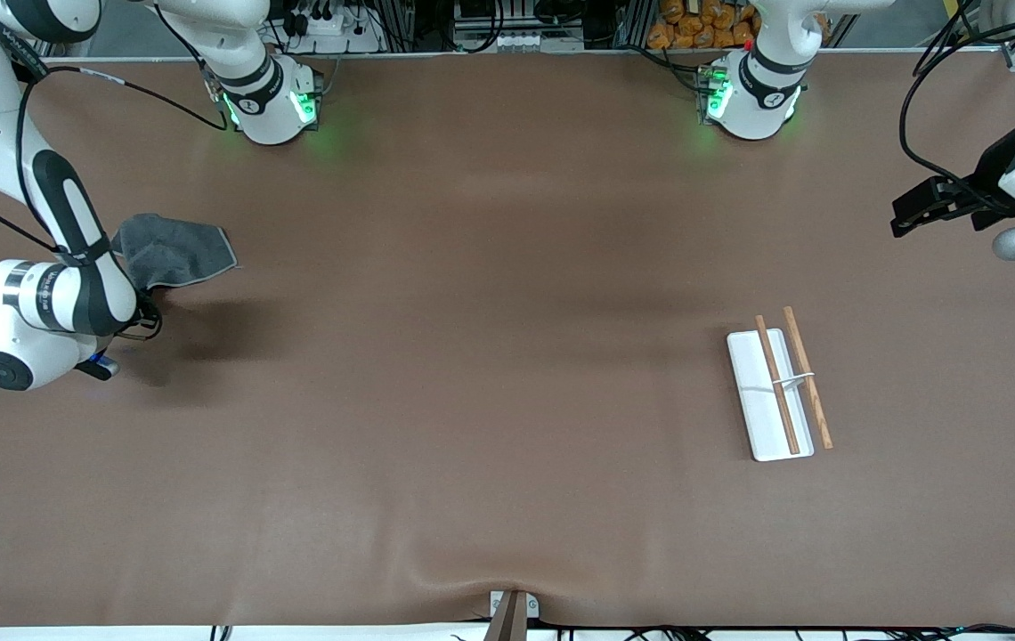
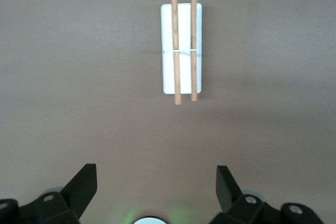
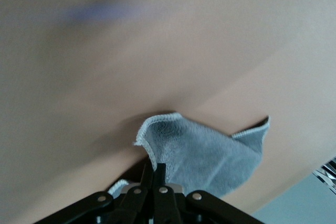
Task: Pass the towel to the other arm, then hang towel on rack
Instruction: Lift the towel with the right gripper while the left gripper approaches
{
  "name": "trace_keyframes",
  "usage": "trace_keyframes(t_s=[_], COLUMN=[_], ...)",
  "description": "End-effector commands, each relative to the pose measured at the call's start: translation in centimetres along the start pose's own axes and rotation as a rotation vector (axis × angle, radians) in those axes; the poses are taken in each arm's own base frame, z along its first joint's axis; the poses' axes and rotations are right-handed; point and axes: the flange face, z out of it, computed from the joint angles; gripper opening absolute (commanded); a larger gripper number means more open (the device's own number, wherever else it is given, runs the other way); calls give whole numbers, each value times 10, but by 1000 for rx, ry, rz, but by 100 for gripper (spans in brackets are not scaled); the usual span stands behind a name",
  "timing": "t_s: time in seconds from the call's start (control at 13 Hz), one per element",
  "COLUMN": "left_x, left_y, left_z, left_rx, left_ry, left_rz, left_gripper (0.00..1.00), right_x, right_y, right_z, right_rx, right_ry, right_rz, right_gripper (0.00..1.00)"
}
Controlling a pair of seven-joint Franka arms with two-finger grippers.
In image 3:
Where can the grey microfibre towel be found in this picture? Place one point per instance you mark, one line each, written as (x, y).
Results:
(197, 155)

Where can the brown table mat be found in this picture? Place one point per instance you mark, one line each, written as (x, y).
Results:
(131, 64)

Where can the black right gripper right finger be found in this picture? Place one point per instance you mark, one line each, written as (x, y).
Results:
(162, 208)

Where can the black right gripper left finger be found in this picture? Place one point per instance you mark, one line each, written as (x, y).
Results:
(136, 208)

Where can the shiny metal frame piece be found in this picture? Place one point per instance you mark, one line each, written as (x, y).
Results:
(326, 174)

